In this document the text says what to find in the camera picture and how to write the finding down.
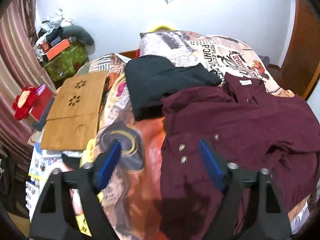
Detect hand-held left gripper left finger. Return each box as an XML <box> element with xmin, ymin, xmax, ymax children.
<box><xmin>29</xmin><ymin>140</ymin><xmax>123</xmax><ymax>240</ymax></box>

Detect yellow paper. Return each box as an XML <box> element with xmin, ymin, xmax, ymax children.
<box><xmin>75</xmin><ymin>135</ymin><xmax>106</xmax><ymax>238</ymax></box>

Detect red flat box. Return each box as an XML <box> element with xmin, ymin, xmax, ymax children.
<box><xmin>30</xmin><ymin>89</ymin><xmax>54</xmax><ymax>121</ymax></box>

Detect dark grey flat object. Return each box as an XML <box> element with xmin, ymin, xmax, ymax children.
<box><xmin>32</xmin><ymin>97</ymin><xmax>56</xmax><ymax>132</ymax></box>

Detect maroon button shirt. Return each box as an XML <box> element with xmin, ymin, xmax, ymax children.
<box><xmin>160</xmin><ymin>72</ymin><xmax>320</xmax><ymax>240</ymax></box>

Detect dark bag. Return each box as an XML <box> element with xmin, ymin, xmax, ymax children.
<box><xmin>0</xmin><ymin>150</ymin><xmax>18</xmax><ymax>201</ymax></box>

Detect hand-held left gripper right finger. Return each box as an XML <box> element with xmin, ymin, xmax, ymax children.
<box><xmin>198</xmin><ymin>138</ymin><xmax>293</xmax><ymax>240</ymax></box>

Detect pile of clothes clutter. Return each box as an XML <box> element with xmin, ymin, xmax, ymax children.
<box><xmin>35</xmin><ymin>9</ymin><xmax>74</xmax><ymax>55</ymax></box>

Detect green patterned box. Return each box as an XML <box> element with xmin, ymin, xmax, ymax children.
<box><xmin>42</xmin><ymin>44</ymin><xmax>89</xmax><ymax>82</ymax></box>

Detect orange box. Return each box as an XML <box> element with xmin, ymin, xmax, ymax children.
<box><xmin>46</xmin><ymin>39</ymin><xmax>71</xmax><ymax>61</ymax></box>

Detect black round object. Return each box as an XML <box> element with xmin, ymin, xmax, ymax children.
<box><xmin>61</xmin><ymin>152</ymin><xmax>84</xmax><ymax>170</ymax></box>

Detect printed white paper sheets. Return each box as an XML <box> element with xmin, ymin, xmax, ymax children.
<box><xmin>25</xmin><ymin>147</ymin><xmax>83</xmax><ymax>213</ymax></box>

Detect striped pink curtain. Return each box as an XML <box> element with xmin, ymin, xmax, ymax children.
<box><xmin>0</xmin><ymin>0</ymin><xmax>57</xmax><ymax>165</ymax></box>

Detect grey neck pillow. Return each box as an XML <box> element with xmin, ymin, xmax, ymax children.
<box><xmin>61</xmin><ymin>25</ymin><xmax>96</xmax><ymax>54</ymax></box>

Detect black garment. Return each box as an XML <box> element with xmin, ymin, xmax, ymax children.
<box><xmin>124</xmin><ymin>55</ymin><xmax>223</xmax><ymax>121</ymax></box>

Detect brown patterned curtain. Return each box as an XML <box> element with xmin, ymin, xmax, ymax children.
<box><xmin>24</xmin><ymin>0</ymin><xmax>43</xmax><ymax>38</ymax></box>

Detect yellow curved object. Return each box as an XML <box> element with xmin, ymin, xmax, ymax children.
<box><xmin>151</xmin><ymin>24</ymin><xmax>176</xmax><ymax>32</ymax></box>

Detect printed quilt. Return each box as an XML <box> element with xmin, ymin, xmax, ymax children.
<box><xmin>80</xmin><ymin>30</ymin><xmax>312</xmax><ymax>240</ymax></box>

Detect red plush toy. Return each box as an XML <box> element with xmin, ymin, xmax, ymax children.
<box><xmin>14</xmin><ymin>85</ymin><xmax>39</xmax><ymax>121</ymax></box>

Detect wooden bed frame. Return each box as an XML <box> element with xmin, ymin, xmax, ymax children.
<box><xmin>117</xmin><ymin>49</ymin><xmax>141</xmax><ymax>60</ymax></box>

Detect wooden lap desk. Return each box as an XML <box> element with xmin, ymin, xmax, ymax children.
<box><xmin>40</xmin><ymin>70</ymin><xmax>108</xmax><ymax>152</ymax></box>

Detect wooden door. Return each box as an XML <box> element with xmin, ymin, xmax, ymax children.
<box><xmin>280</xmin><ymin>0</ymin><xmax>320</xmax><ymax>101</ymax></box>

